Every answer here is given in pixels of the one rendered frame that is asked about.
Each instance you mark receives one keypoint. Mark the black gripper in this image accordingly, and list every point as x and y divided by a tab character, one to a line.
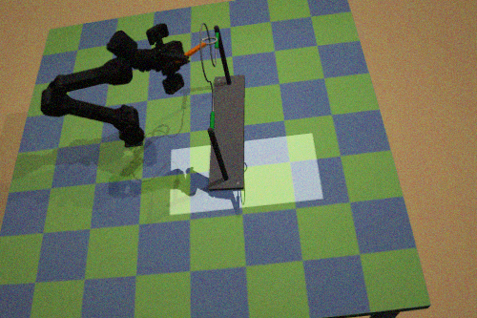
160	58

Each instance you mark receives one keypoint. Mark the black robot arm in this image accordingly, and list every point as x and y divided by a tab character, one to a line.
118	71

